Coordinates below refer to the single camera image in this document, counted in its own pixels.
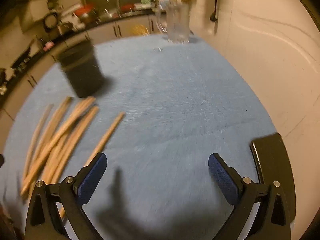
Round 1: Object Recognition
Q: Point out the wooden chopstick six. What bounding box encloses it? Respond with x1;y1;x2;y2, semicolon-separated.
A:
24;129;72;201

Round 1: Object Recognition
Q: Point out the wooden chopstick two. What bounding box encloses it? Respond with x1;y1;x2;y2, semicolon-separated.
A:
20;96;95;196

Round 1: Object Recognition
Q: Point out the wooden chopstick four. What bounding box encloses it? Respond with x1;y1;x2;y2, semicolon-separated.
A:
22;104;53;180

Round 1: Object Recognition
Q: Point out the wooden chopstick five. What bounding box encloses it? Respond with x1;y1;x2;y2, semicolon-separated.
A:
31;96;73;164

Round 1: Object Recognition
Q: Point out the wooden chopstick three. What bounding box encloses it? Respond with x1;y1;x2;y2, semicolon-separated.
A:
41;106;99;184

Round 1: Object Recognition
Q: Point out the wooden chopstick one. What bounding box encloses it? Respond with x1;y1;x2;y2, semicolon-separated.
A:
58;112;126;219

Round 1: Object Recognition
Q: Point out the black phone on table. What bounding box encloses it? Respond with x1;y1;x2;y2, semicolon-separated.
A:
250;132;296;223

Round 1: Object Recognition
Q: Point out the blue table cloth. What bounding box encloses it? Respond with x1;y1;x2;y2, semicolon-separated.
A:
0;33;277;240

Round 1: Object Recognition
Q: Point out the dark utensil holder cup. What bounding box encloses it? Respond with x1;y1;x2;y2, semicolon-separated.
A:
57;40;105;98

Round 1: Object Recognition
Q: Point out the red basin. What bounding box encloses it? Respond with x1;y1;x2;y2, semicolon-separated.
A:
74;4;94;18

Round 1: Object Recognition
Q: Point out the yellow plastic bag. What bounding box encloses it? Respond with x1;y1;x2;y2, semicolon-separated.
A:
131;24;149;36

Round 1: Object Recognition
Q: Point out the clear glass mug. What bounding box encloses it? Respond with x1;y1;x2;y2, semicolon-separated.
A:
155;3;190;43

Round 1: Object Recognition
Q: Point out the black power cable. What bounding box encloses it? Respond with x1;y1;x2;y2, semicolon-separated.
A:
209;0;220;23

